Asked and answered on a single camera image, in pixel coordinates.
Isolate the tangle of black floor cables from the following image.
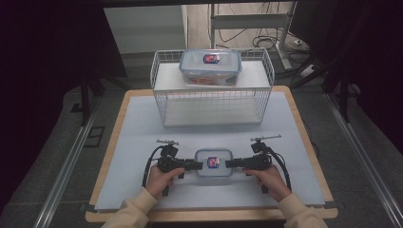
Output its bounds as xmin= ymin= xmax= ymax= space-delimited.
xmin=218 ymin=3 xmax=310 ymax=65

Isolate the person's left hand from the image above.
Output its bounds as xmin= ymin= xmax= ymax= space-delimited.
xmin=144 ymin=164 xmax=185 ymax=200

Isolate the white table mat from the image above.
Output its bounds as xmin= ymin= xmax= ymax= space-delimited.
xmin=94 ymin=91 xmax=327 ymax=212

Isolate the black metal stand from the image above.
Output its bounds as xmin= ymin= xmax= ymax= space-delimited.
xmin=70 ymin=74 xmax=129 ymax=127
xmin=291 ymin=56 xmax=362 ymax=124

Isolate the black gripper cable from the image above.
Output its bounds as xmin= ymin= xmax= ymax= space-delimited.
xmin=267 ymin=146 xmax=293 ymax=191
xmin=142 ymin=145 xmax=164 ymax=188

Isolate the person's right hand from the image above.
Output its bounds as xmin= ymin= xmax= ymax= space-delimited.
xmin=242 ymin=164 xmax=292 ymax=203

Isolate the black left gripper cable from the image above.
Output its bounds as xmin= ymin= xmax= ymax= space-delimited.
xmin=142 ymin=145 xmax=164 ymax=188

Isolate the white cabinet panel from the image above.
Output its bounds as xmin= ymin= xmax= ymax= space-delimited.
xmin=104 ymin=5 xmax=188 ymax=54

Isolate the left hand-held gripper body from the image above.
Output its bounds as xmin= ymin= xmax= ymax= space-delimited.
xmin=155 ymin=139 xmax=188 ymax=198

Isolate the white metal desk frame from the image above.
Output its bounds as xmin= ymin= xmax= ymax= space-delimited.
xmin=208 ymin=1 xmax=297 ymax=70

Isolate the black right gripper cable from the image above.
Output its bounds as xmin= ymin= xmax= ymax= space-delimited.
xmin=267 ymin=146 xmax=293 ymax=191

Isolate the small clear food container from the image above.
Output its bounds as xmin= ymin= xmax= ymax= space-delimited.
xmin=193 ymin=148 xmax=235 ymax=179

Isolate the metal floor rail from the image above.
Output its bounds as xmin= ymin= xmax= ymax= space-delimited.
xmin=32 ymin=98 xmax=103 ymax=228
xmin=325 ymin=93 xmax=403 ymax=222

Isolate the black floor socket plate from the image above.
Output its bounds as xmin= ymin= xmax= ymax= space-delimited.
xmin=84 ymin=125 xmax=106 ymax=148

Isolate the white wire two-tier rack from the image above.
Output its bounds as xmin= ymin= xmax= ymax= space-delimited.
xmin=149 ymin=47 xmax=276 ymax=128

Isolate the white power strip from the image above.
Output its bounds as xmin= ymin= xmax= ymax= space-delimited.
xmin=298 ymin=65 xmax=317 ymax=79

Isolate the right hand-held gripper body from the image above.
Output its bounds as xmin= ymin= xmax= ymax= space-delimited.
xmin=242 ymin=134 xmax=282 ymax=195

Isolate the large clear food container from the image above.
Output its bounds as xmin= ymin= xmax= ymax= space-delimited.
xmin=179 ymin=48 xmax=243 ymax=87

